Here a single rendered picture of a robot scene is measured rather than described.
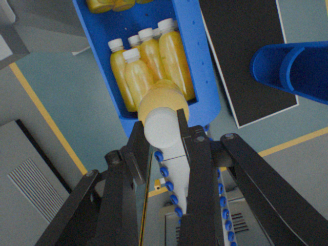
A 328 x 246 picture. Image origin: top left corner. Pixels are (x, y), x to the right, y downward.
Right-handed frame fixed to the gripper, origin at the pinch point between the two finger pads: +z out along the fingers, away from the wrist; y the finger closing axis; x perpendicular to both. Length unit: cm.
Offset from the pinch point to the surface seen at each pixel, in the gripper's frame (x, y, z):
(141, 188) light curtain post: -64, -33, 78
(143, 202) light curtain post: -64, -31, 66
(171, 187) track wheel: -44, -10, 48
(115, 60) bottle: 8.8, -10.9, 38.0
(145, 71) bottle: 3.9, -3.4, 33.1
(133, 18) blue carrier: 19, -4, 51
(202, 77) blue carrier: -0.3, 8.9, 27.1
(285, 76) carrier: -23, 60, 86
